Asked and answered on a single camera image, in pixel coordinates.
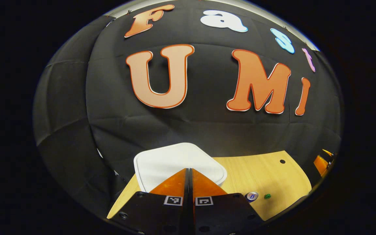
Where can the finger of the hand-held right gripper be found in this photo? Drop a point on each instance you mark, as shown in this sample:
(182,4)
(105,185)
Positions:
(329,153)
(321,164)

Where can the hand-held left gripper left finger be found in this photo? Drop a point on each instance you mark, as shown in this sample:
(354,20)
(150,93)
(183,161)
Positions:
(155,215)

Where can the black backdrop cloth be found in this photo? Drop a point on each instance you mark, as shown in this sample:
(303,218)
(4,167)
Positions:
(194,127)

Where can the blue pop can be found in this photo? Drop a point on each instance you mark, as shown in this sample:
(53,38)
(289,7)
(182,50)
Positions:
(252,196)

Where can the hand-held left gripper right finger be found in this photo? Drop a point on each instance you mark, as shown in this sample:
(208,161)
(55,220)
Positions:
(220,215)

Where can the white desktop garbage bin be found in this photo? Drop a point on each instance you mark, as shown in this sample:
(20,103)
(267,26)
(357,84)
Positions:
(175,163)

